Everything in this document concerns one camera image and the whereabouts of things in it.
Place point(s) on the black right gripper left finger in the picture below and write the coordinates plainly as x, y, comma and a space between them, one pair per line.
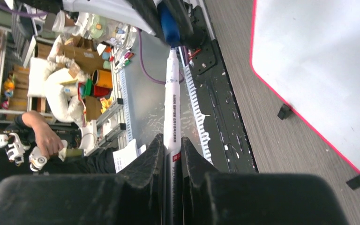
130, 197

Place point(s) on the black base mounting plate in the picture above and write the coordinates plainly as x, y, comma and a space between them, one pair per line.
229, 144

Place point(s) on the white marker pen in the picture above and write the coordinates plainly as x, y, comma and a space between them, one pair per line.
172, 198

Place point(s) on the pink framed whiteboard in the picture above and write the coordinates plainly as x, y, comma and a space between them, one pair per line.
308, 53

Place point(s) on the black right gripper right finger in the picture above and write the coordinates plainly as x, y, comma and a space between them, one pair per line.
218, 198

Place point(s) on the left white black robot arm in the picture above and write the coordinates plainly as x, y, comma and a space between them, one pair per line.
141, 14

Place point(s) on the operator bare hand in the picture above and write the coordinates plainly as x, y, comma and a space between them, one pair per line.
46, 139

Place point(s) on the black whiteboard stand clip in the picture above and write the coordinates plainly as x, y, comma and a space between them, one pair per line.
284, 112

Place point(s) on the cardboard box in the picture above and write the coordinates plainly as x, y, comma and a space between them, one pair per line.
88, 61

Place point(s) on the white teleoperation controller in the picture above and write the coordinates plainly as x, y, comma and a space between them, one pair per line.
15, 148

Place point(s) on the orange cylindrical container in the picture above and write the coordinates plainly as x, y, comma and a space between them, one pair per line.
102, 78

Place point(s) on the blue marker cap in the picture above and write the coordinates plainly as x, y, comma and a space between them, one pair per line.
169, 26

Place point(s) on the white slotted cable rail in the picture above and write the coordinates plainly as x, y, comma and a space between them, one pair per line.
192, 119

